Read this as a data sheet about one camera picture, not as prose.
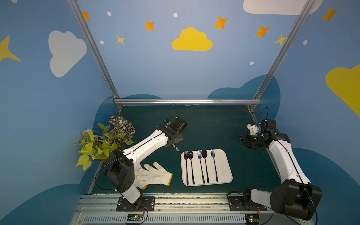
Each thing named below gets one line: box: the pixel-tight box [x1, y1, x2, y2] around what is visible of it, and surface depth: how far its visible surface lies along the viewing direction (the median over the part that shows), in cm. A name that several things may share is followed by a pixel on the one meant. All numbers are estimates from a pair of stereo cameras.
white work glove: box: [136, 161, 173, 190], surface depth 84 cm
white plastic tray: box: [180, 149, 233, 187], surface depth 90 cm
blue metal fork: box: [210, 148, 219, 183], surface depth 95 cm
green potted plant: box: [69, 115, 136, 172], surface depth 75 cm
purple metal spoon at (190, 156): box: [187, 150, 195, 185], surface depth 93 cm
